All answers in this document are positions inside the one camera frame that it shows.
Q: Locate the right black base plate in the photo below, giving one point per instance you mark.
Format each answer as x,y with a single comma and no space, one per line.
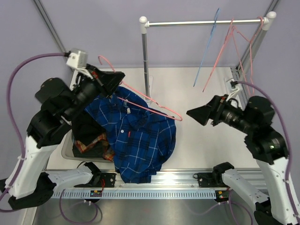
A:
209,180

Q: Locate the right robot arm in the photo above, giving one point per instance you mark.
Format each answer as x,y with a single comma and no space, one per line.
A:
267,147

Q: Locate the black shirt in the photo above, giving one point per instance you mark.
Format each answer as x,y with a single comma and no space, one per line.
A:
86,130

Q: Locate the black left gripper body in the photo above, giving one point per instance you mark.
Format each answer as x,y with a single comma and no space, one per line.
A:
87,91

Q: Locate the aluminium front rail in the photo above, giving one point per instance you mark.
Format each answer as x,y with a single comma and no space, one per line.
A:
164,179

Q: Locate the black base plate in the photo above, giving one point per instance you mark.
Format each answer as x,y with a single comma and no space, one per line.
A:
107,180
209,180

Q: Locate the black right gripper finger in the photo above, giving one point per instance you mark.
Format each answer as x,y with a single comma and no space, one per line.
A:
201,114
216,100

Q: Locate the red plaid shirt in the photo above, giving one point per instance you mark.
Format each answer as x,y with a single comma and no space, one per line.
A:
109,152

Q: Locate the right aluminium frame post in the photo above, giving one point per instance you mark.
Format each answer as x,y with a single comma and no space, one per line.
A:
252,49

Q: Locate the white slotted cable duct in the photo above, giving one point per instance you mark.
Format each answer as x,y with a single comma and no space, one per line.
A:
135,194

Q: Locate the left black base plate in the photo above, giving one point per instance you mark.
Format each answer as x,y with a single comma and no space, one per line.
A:
107,180

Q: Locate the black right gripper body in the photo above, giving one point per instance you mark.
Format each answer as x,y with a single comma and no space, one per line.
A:
234,116

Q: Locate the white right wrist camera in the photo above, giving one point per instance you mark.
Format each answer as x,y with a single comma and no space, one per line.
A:
232,88

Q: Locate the left aluminium frame post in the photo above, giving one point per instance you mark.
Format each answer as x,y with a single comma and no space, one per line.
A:
49,25

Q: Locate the metal clothes rack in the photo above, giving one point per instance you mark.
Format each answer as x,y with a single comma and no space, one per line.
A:
145,24

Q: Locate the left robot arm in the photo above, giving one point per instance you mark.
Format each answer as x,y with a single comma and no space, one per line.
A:
29,186

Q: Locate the grey plastic bin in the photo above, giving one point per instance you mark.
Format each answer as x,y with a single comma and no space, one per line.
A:
71,151

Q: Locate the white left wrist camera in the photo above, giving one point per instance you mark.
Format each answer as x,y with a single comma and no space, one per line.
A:
77,60

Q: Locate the light blue hanger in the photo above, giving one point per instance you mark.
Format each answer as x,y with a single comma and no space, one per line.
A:
207,45

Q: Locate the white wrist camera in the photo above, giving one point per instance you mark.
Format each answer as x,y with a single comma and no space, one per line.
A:
232,88
77,60

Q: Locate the blue shirt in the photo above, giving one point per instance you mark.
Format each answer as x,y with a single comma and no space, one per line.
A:
141,139

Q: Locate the aluminium frame post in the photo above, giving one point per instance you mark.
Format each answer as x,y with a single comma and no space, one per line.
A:
49,25
252,49

